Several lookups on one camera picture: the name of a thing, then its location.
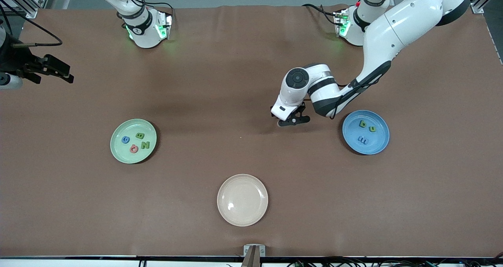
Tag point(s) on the green uppercase letter N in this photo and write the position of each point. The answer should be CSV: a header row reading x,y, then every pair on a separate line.
x,y
145,144

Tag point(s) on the blue round plate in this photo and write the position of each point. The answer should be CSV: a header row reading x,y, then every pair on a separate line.
x,y
377,145

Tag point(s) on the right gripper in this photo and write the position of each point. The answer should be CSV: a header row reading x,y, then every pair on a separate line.
x,y
16,61

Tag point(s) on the green uppercase letter B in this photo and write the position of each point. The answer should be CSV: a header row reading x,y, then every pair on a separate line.
x,y
140,135

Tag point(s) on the grey metal bracket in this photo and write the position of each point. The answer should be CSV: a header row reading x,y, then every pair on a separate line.
x,y
246,251

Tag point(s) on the brown table cover cloth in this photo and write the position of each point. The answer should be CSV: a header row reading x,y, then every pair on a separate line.
x,y
251,62

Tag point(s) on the light green round plate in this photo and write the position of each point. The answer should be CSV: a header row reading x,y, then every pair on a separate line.
x,y
122,153

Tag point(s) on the blue lowercase letter m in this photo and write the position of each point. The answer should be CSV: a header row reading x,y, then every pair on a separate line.
x,y
363,140

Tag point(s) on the beige round plate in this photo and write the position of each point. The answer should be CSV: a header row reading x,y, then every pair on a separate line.
x,y
243,204

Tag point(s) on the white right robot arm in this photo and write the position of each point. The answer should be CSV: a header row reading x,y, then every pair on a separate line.
x,y
137,27

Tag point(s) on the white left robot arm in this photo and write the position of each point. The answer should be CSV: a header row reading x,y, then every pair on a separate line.
x,y
408,15

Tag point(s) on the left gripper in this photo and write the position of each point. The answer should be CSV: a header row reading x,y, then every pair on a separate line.
x,y
272,114

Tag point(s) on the blue uppercase letter G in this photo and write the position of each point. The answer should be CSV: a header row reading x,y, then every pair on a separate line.
x,y
122,140

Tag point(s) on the pink uppercase letter Q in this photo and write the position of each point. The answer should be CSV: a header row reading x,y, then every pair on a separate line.
x,y
131,149

